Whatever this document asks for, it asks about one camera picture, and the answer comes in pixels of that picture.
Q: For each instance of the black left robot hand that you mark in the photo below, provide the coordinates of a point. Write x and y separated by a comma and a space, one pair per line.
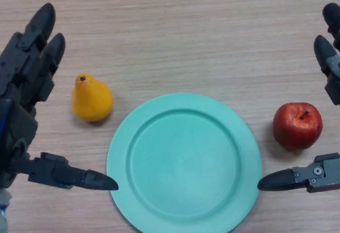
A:
18, 89

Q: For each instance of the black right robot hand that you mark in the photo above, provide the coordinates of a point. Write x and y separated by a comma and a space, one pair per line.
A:
318, 174

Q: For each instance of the green round plate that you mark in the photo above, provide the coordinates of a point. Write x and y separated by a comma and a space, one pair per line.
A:
183, 169

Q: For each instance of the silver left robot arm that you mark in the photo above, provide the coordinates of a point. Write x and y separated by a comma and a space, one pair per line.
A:
3, 211

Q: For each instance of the yellow pear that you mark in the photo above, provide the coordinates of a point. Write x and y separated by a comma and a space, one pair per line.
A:
91, 103

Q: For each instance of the red apple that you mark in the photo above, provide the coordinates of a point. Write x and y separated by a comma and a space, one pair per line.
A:
295, 129

